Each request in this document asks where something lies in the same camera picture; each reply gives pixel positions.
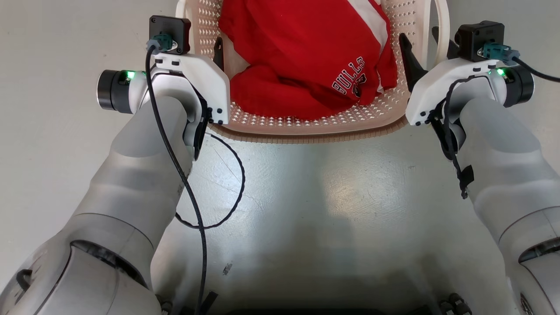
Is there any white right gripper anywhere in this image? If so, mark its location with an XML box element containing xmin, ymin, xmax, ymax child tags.
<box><xmin>399</xmin><ymin>26</ymin><xmax>500</xmax><ymax>127</ymax></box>

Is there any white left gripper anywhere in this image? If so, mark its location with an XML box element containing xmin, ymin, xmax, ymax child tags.
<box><xmin>151</xmin><ymin>37</ymin><xmax>231</xmax><ymax>126</ymax></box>

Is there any beige plastic laundry basket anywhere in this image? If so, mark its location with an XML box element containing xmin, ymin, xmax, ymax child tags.
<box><xmin>175</xmin><ymin>0</ymin><xmax>451</xmax><ymax>144</ymax></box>

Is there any red Bulls garment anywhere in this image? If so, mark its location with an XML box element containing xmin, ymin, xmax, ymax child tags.
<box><xmin>218</xmin><ymin>0</ymin><xmax>399</xmax><ymax>121</ymax></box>

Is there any black left camera cable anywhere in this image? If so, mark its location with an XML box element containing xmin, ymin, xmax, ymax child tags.
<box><xmin>146</xmin><ymin>37</ymin><xmax>209</xmax><ymax>315</ymax></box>

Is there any black camera cable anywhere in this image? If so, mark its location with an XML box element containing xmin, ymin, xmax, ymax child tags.
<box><xmin>146</xmin><ymin>37</ymin><xmax>209</xmax><ymax>315</ymax></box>
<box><xmin>512</xmin><ymin>55</ymin><xmax>560</xmax><ymax>84</ymax></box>

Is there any black right camera cable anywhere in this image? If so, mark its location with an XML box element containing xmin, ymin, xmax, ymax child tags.
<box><xmin>512</xmin><ymin>55</ymin><xmax>560</xmax><ymax>84</ymax></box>

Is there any thin black left gripper cable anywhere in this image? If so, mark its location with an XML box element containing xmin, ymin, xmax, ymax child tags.
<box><xmin>175</xmin><ymin>131</ymin><xmax>246</xmax><ymax>231</ymax></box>

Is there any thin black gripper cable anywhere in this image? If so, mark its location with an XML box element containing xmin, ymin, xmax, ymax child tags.
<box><xmin>429</xmin><ymin>75</ymin><xmax>476</xmax><ymax>200</ymax></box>
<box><xmin>175</xmin><ymin>131</ymin><xmax>246</xmax><ymax>231</ymax></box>

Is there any thin black right gripper cable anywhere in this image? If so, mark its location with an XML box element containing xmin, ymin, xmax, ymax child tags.
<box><xmin>429</xmin><ymin>75</ymin><xmax>476</xmax><ymax>200</ymax></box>

